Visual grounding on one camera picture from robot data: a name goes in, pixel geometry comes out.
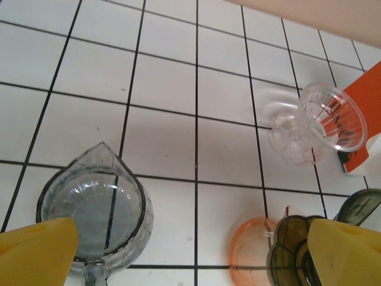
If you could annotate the olive green plastic dripper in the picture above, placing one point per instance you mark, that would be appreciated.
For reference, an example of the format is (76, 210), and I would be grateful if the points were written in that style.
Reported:
(288, 247)

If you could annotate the clear plastic dripper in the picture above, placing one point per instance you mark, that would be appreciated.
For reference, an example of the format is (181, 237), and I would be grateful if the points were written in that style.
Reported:
(309, 131)

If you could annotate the orange transparent dripper base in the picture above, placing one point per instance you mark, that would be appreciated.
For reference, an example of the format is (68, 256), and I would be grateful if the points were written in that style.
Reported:
(250, 244)

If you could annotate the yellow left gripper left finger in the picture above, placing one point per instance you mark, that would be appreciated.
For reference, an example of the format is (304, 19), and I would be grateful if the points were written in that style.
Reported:
(32, 256)

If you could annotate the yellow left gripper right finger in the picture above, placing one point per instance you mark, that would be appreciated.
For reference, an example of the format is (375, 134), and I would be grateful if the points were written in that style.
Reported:
(348, 256)

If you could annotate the grey clear glass dripper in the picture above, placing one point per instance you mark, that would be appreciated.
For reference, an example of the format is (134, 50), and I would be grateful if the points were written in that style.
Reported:
(98, 208)

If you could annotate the orange coffee filter box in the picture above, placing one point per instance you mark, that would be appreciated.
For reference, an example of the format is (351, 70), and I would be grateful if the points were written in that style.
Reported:
(369, 98)

